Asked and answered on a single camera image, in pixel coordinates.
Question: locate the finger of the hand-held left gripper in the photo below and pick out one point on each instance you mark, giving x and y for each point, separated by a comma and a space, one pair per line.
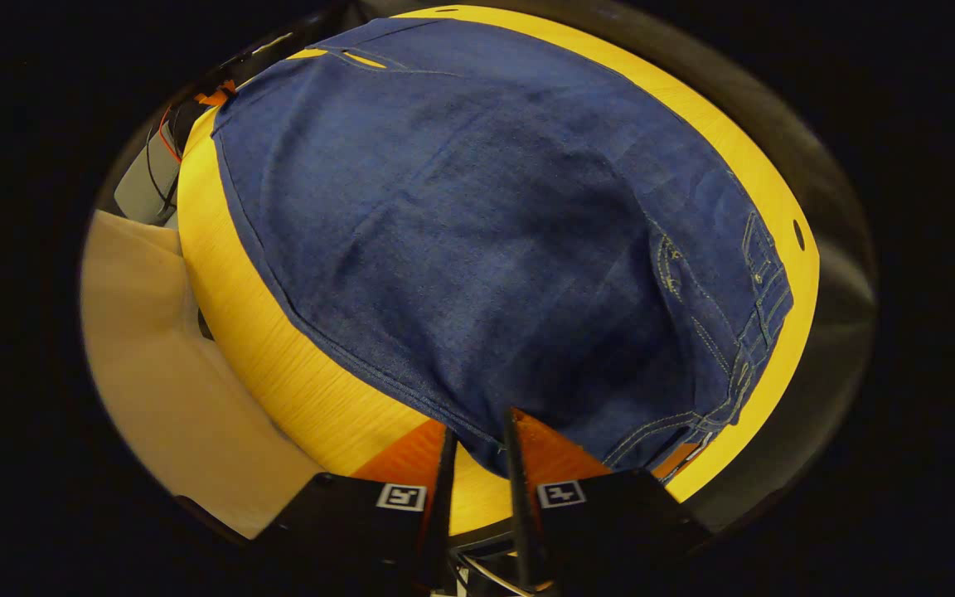
214, 94

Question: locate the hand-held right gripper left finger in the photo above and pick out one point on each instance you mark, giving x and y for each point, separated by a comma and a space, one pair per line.
443, 514

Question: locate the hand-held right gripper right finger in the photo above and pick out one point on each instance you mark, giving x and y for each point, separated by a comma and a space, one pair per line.
519, 514

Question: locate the blue jeans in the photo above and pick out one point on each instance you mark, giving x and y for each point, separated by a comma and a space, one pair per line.
486, 249

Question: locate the person's beige clothing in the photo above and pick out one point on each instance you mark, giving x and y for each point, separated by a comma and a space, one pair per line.
162, 373

